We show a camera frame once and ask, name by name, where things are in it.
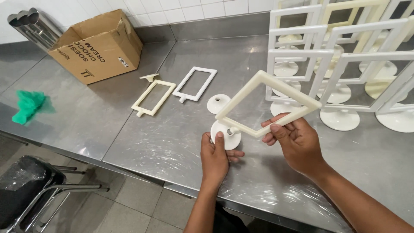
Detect brown cardboard box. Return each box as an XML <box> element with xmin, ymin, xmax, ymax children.
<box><xmin>48</xmin><ymin>9</ymin><xmax>143</xmax><ymax>85</ymax></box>

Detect person's left hand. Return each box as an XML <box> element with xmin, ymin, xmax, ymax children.
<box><xmin>200</xmin><ymin>131</ymin><xmax>245</xmax><ymax>190</ymax></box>

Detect black metal-legged chair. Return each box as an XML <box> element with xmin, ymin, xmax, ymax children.
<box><xmin>0</xmin><ymin>155</ymin><xmax>110</xmax><ymax>233</ymax></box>

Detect row of assembled frame stands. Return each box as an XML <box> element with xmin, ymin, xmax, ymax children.
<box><xmin>265</xmin><ymin>0</ymin><xmax>414</xmax><ymax>133</ymax></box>

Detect white round plastic base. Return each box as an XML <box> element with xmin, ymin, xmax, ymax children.
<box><xmin>207</xmin><ymin>94</ymin><xmax>232</xmax><ymax>115</ymax></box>
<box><xmin>210</xmin><ymin>120</ymin><xmax>242</xmax><ymax>151</ymax></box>

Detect person's dark clothing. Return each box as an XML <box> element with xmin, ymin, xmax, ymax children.
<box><xmin>212</xmin><ymin>202</ymin><xmax>251</xmax><ymax>233</ymax></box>

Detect green mesh net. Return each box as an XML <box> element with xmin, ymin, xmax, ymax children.
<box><xmin>12</xmin><ymin>90</ymin><xmax>56</xmax><ymax>126</ymax></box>

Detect white plastic sign frame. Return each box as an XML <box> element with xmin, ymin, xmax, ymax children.
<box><xmin>172</xmin><ymin>66</ymin><xmax>218</xmax><ymax>104</ymax></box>

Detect steel tube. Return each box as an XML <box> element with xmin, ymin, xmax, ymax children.
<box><xmin>27</xmin><ymin>7</ymin><xmax>64</xmax><ymax>43</ymax></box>
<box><xmin>17</xmin><ymin>10</ymin><xmax>56</xmax><ymax>49</ymax></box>
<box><xmin>7</xmin><ymin>14</ymin><xmax>49</xmax><ymax>53</ymax></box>

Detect cream plastic sign frame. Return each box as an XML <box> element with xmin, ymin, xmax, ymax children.
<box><xmin>131</xmin><ymin>79</ymin><xmax>177</xmax><ymax>118</ymax></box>
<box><xmin>215</xmin><ymin>70</ymin><xmax>323</xmax><ymax>139</ymax></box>

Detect person's right hand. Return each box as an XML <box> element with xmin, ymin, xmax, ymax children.
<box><xmin>261</xmin><ymin>113</ymin><xmax>328</xmax><ymax>177</ymax></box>

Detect small cream round base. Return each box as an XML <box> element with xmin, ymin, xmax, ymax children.
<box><xmin>139</xmin><ymin>73</ymin><xmax>160</xmax><ymax>83</ymax></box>

